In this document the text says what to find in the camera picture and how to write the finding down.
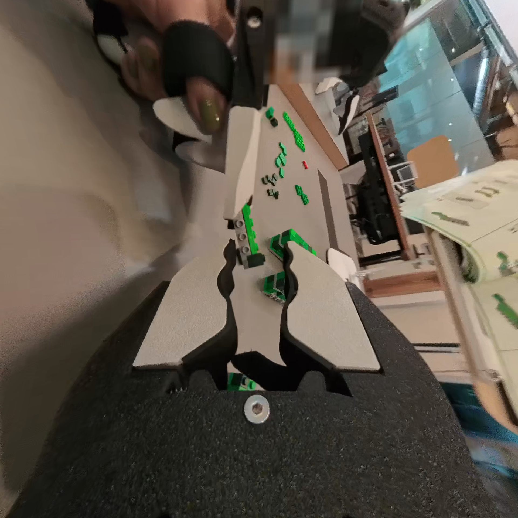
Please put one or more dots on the black and white chair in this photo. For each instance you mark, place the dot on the black and white chair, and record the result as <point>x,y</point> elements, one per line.
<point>346,109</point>

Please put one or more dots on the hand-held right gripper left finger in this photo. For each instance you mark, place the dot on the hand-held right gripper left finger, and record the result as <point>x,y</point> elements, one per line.
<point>190,315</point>

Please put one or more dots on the wooden background desk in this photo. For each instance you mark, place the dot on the wooden background desk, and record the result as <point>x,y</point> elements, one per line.
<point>380,182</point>

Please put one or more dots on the person's left hand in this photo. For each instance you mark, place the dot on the person's left hand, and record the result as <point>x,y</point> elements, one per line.
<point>206,113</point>

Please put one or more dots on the blue cloth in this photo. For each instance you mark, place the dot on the blue cloth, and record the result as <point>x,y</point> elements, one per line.
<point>485,437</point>

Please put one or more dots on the scattered small green bricks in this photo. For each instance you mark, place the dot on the scattered small green bricks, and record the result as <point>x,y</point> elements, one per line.
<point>281,160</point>

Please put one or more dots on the glass partition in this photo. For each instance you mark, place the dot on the glass partition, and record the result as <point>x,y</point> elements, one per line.
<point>425,81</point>

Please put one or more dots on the green brick cluster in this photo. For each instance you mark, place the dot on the green brick cluster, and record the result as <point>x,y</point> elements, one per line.
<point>238,382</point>

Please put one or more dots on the pale green instruction booklet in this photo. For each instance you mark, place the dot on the pale green instruction booklet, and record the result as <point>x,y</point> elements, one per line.
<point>477,194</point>

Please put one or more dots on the green striped brick block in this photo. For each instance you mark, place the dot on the green striped brick block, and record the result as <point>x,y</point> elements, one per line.
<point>283,241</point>
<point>274,285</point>

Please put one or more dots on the white rounded object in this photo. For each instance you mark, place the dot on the white rounded object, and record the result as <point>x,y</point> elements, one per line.
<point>340,263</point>

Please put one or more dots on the grey and green brick assembly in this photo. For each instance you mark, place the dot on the grey and green brick assembly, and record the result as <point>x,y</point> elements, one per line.
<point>245,243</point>

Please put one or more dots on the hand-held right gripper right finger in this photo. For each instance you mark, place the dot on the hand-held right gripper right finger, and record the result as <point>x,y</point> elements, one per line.
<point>327,319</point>

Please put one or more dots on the wooden chair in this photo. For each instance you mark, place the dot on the wooden chair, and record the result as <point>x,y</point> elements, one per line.
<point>433,162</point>

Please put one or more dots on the corrugated metal duct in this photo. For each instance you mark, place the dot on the corrugated metal duct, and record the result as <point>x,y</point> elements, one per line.
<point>483,68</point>

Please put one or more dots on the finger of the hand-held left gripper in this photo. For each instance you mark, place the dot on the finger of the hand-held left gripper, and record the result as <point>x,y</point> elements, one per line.
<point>253,162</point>
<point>234,162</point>

